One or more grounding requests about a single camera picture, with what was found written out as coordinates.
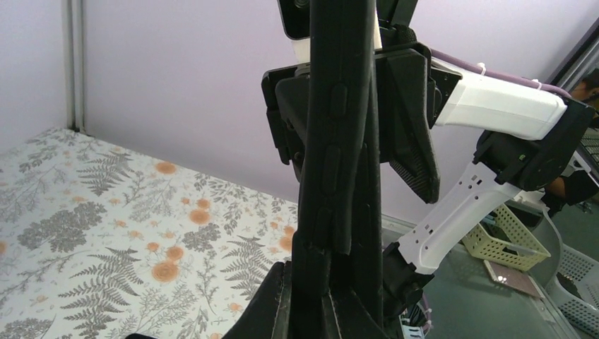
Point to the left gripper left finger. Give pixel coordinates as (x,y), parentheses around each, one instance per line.
(267,316)

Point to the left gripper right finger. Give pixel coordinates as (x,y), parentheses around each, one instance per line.
(348,318)

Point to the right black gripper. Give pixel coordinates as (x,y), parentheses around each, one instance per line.
(411,93)

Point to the black phone row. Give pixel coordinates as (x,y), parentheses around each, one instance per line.
(366,218)

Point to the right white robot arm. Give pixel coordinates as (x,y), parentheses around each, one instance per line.
(461,138)

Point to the cream plastic basket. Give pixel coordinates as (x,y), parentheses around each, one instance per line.
(502,238)

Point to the floral table mat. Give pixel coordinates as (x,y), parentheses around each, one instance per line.
(98,241)

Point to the white plastic basket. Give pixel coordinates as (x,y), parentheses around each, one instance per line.
(574,290)

